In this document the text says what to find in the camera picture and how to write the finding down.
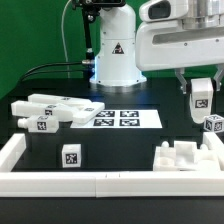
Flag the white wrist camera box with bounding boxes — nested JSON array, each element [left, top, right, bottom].
[[139, 0, 188, 22]]

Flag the white rear chair bar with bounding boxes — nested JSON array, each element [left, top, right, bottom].
[[28, 94, 91, 106]]

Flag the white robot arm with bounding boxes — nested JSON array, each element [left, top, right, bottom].
[[90, 0, 224, 90]]

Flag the white long chair bar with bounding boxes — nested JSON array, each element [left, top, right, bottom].
[[11, 100, 73, 122]]

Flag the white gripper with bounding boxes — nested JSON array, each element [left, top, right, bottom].
[[136, 20, 224, 94]]

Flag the white U-shaped boundary frame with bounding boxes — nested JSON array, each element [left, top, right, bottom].
[[0, 133, 224, 197]]

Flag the white chair seat block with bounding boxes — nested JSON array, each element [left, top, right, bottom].
[[153, 141, 224, 171]]

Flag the black cables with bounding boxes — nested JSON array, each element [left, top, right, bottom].
[[19, 59, 93, 83]]

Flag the white tagged cube nut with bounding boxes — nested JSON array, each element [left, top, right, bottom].
[[62, 144, 81, 168]]

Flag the white tagged cube right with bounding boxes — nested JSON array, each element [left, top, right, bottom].
[[204, 114, 224, 133]]

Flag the white marker sheet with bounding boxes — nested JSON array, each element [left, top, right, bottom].
[[71, 110, 162, 128]]

